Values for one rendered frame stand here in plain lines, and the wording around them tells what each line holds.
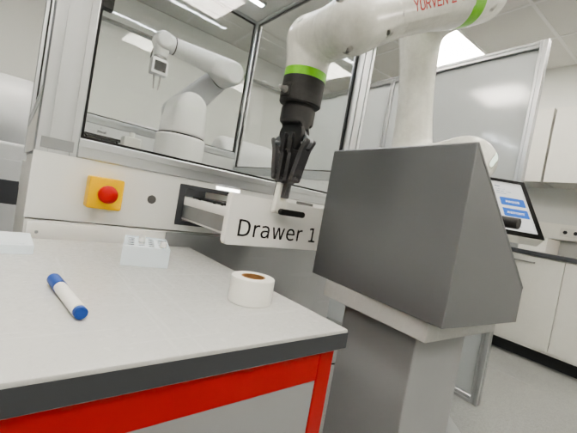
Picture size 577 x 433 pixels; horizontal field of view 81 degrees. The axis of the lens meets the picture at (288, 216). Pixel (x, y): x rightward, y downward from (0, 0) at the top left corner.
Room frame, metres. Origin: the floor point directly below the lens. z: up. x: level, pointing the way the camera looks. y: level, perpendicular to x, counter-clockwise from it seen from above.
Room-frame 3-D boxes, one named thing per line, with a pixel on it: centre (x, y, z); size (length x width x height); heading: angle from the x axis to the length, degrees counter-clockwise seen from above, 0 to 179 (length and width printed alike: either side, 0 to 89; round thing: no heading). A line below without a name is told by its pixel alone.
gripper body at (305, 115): (0.75, 0.02, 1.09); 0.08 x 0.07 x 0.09; 41
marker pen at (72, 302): (0.41, 0.25, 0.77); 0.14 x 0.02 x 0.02; 46
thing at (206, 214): (0.96, 0.15, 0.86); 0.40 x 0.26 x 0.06; 40
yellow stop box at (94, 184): (0.78, 0.43, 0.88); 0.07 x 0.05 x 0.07; 130
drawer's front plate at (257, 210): (0.80, 0.02, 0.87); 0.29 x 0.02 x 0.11; 130
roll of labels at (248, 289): (0.54, 0.04, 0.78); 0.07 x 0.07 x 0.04
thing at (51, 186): (1.40, 0.46, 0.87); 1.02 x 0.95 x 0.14; 130
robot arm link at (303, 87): (0.75, 0.02, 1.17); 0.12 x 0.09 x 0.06; 131
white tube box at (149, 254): (0.69, 0.28, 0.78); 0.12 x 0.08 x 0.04; 24
